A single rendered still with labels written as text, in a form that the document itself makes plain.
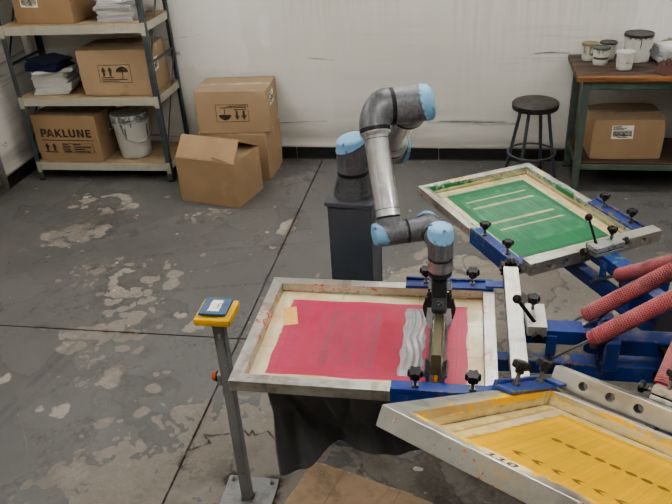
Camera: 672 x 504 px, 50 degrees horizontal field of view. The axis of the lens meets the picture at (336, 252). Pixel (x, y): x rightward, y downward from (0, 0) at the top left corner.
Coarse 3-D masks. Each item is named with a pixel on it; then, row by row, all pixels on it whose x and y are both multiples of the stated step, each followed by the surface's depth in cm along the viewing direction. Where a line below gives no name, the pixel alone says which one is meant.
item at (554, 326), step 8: (552, 320) 220; (560, 320) 219; (552, 328) 216; (560, 328) 216; (568, 328) 216; (576, 328) 215; (528, 336) 217; (560, 336) 216; (568, 336) 215; (576, 336) 215; (568, 344) 217; (576, 344) 216
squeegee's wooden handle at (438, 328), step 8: (440, 320) 220; (440, 328) 216; (440, 336) 213; (432, 344) 210; (440, 344) 209; (432, 352) 206; (440, 352) 206; (432, 360) 206; (440, 360) 206; (432, 368) 208; (440, 368) 207
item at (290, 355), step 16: (288, 336) 235; (304, 336) 234; (272, 352) 228; (288, 352) 227; (304, 352) 227; (384, 352) 224; (448, 352) 223; (464, 352) 222; (272, 368) 221; (288, 368) 220; (304, 368) 220; (320, 368) 219; (336, 368) 219; (352, 368) 218; (368, 368) 218; (384, 368) 218; (448, 368) 216; (464, 368) 215
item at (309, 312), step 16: (304, 304) 250; (320, 304) 250; (336, 304) 249; (352, 304) 249; (368, 304) 248; (384, 304) 248; (400, 304) 247; (304, 320) 242; (384, 320) 239; (400, 320) 239; (464, 320) 237; (384, 336) 232; (400, 336) 231; (448, 336) 230; (464, 336) 229
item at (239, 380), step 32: (288, 288) 258; (320, 288) 256; (352, 288) 253; (384, 288) 251; (416, 288) 249; (256, 320) 238; (256, 352) 227; (256, 384) 210; (288, 384) 208; (320, 384) 207; (352, 384) 207; (384, 384) 206
